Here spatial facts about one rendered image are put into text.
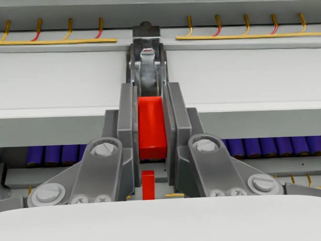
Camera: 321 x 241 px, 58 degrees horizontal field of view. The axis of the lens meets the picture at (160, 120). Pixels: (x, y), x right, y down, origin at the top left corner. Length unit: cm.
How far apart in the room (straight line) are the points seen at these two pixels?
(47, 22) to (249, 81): 14
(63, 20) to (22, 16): 3
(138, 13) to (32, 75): 8
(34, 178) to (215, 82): 24
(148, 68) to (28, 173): 23
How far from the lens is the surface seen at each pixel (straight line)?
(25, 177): 36
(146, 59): 17
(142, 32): 18
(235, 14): 23
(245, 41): 22
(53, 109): 19
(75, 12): 21
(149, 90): 15
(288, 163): 38
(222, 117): 20
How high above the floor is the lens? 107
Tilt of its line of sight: 42 degrees down
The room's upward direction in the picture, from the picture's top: 2 degrees clockwise
